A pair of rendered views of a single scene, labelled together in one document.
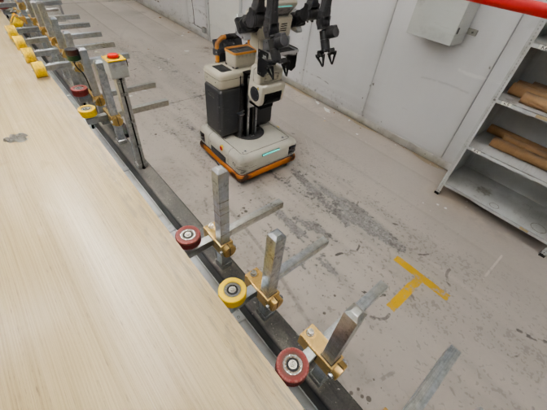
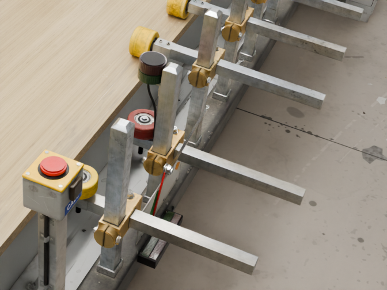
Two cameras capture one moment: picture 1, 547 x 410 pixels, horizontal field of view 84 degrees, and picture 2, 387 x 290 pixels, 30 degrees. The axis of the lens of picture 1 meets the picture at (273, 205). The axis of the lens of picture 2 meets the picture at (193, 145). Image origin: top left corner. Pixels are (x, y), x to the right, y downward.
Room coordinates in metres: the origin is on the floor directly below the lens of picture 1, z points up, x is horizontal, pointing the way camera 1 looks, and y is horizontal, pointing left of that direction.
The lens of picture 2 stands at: (0.96, -0.11, 1.99)
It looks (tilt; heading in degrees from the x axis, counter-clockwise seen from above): 40 degrees down; 60
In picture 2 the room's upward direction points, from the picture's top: 10 degrees clockwise
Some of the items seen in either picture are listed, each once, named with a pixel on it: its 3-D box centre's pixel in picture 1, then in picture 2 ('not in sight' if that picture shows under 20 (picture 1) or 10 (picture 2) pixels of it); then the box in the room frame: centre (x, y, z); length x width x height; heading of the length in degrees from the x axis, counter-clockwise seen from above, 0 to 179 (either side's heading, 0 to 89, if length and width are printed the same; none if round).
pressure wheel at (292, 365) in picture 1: (290, 371); not in sight; (0.26, -0.09, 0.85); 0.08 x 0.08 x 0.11
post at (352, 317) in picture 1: (330, 355); not in sight; (0.31, -0.19, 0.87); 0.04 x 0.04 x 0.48; 45
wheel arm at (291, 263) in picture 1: (281, 271); not in sight; (0.58, -0.05, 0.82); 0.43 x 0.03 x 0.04; 135
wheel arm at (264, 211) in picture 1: (238, 226); not in sight; (0.75, 0.12, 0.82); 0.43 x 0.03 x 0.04; 135
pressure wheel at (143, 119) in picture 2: (82, 97); (142, 135); (1.52, 1.12, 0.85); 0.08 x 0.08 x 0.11
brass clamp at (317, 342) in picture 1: (322, 351); not in sight; (0.32, -0.18, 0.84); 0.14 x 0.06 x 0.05; 45
